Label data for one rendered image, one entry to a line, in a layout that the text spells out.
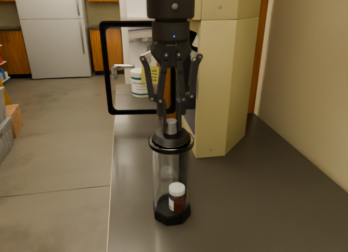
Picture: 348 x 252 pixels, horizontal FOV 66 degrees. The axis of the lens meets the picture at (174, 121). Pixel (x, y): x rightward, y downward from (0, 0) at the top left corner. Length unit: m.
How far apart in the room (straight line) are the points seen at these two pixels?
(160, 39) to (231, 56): 0.39
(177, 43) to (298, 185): 0.60
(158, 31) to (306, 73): 0.72
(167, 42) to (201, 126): 0.44
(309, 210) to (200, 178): 0.32
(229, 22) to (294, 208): 0.56
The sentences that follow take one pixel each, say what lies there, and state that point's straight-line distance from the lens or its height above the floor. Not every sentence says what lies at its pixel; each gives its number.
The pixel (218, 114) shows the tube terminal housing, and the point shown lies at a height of 1.11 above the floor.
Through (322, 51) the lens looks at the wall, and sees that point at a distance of 1.06.
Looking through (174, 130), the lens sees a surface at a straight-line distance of 0.61.
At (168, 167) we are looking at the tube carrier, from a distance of 0.63.
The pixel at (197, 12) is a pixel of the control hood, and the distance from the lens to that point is 0.84.
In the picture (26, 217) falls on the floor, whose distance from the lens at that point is 2.38.
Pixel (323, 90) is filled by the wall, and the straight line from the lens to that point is 1.06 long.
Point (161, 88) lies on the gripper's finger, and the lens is 0.57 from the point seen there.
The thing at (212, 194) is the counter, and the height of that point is 0.94.
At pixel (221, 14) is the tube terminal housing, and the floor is 1.42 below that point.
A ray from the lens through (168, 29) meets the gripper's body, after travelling 0.53.
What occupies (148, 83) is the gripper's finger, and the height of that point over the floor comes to 1.30.
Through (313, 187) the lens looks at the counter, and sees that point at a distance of 0.95.
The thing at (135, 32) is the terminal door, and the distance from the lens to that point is 1.14.
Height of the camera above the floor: 1.46
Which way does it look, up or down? 24 degrees down
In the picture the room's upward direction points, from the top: straight up
